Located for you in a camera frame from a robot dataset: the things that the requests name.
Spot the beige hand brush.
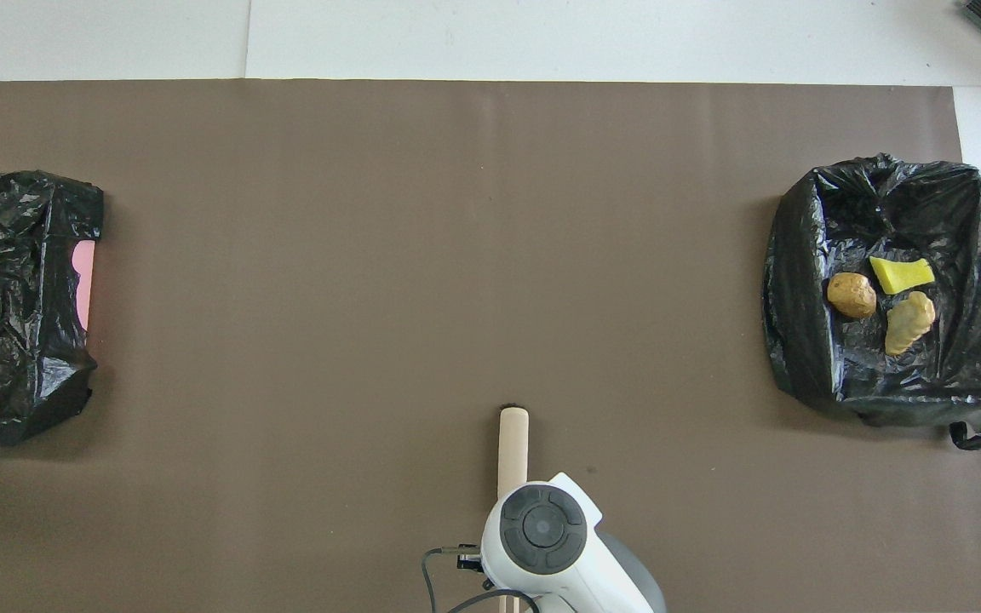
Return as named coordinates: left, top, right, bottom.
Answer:
left=497, top=405, right=531, bottom=613

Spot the brown bread roll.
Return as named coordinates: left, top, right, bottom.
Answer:
left=826, top=272, right=878, bottom=320

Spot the pale trash piece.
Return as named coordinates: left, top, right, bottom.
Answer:
left=884, top=291, right=937, bottom=356

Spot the yellow sponge wedge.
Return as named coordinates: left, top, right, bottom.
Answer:
left=869, top=255, right=936, bottom=295

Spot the black-bagged pink bin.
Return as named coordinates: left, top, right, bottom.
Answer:
left=0, top=170, right=105, bottom=446

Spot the black-bagged open bin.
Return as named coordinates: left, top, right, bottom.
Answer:
left=763, top=153, right=981, bottom=451

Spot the brown table mat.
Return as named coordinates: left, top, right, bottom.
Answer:
left=0, top=80, right=981, bottom=613

